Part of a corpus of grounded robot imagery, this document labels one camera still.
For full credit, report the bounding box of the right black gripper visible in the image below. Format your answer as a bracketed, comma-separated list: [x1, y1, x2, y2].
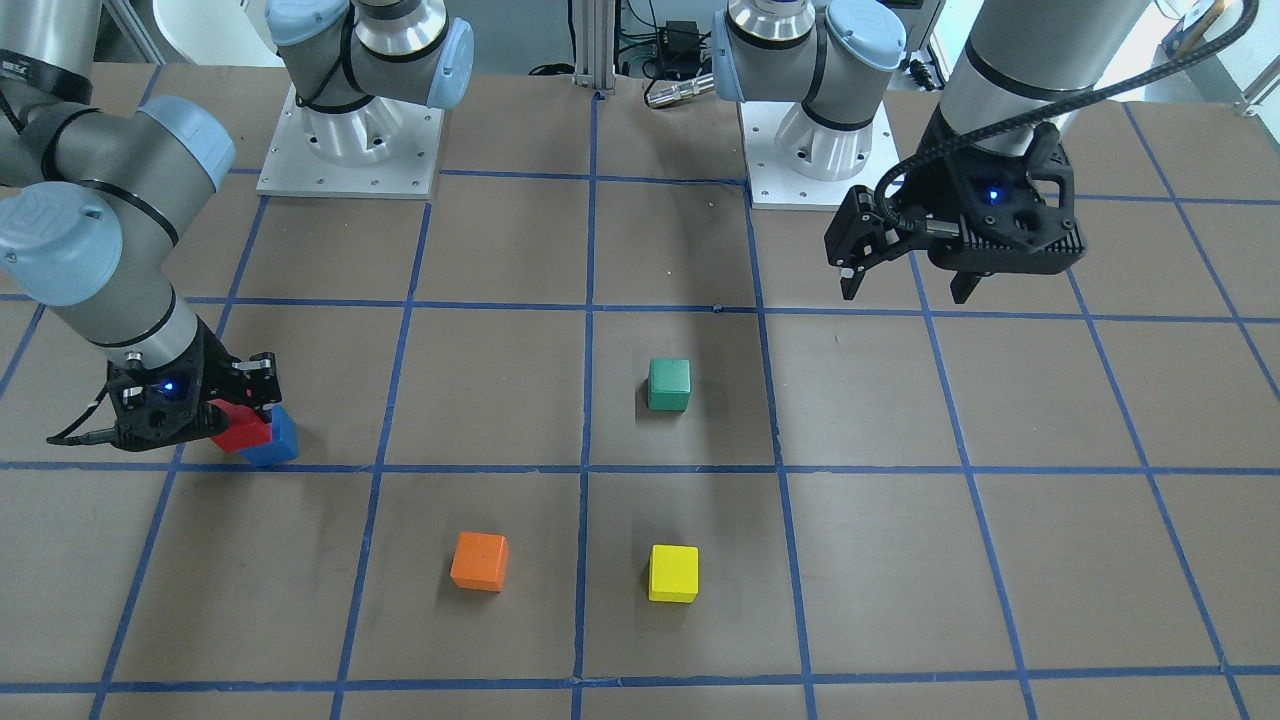
[105, 325, 279, 425]

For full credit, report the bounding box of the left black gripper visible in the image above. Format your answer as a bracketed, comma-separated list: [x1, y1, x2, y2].
[824, 122, 1061, 305]

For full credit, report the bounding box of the red wooden block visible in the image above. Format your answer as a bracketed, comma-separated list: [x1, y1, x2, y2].
[210, 400, 273, 454]

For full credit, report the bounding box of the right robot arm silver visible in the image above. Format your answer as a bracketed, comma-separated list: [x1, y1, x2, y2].
[3, 1, 475, 443]

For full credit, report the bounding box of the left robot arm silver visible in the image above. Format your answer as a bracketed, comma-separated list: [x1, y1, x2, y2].
[710, 1, 1146, 304]

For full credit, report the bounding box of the blue wooden block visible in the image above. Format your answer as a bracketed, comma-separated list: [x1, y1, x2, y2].
[238, 404, 300, 468]

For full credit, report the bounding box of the green wooden block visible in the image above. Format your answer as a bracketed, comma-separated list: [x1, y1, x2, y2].
[646, 357, 692, 413]

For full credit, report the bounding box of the orange wooden block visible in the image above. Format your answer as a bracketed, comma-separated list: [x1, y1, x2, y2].
[449, 530, 509, 593]

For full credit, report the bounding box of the yellow wooden block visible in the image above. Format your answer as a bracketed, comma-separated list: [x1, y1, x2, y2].
[646, 544, 700, 603]

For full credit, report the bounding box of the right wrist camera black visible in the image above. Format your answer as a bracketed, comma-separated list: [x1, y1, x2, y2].
[106, 375, 230, 452]

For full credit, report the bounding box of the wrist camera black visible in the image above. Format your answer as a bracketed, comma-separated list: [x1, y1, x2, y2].
[106, 375, 230, 452]
[910, 122, 1088, 275]

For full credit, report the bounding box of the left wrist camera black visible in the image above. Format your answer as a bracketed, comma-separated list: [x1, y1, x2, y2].
[910, 122, 1088, 275]

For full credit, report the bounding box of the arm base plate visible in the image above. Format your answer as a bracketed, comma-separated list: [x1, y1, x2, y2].
[740, 102, 899, 211]
[257, 90, 445, 201]

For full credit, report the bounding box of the aluminium frame post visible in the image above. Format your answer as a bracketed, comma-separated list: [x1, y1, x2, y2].
[568, 0, 620, 95]

